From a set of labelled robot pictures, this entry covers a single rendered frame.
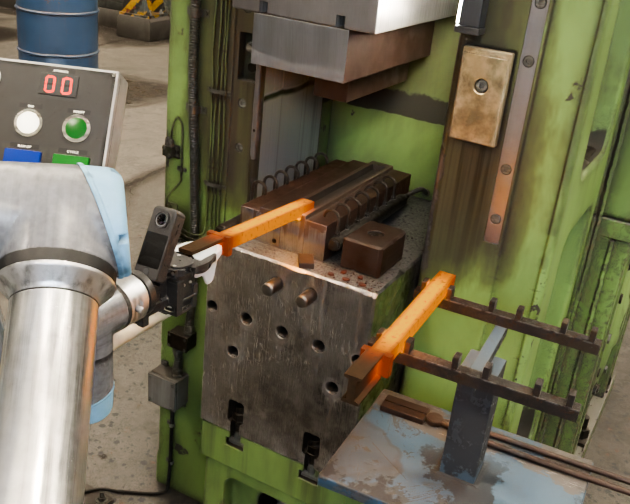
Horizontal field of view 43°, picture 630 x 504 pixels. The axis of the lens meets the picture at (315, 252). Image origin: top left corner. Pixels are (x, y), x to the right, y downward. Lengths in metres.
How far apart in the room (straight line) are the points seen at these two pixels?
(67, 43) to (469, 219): 4.82
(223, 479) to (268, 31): 1.02
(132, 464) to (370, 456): 1.20
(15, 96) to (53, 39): 4.34
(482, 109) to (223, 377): 0.78
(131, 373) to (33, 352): 2.11
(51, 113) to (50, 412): 1.08
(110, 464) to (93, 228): 1.73
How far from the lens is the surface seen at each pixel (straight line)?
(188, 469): 2.32
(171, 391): 2.12
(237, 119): 1.79
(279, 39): 1.54
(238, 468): 1.90
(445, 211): 1.61
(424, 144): 1.97
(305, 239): 1.60
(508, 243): 1.60
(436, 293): 1.36
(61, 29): 6.12
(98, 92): 1.75
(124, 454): 2.54
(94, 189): 0.83
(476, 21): 1.48
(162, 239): 1.24
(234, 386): 1.78
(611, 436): 2.97
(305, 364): 1.64
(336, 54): 1.48
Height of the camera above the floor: 1.59
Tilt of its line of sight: 24 degrees down
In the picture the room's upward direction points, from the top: 6 degrees clockwise
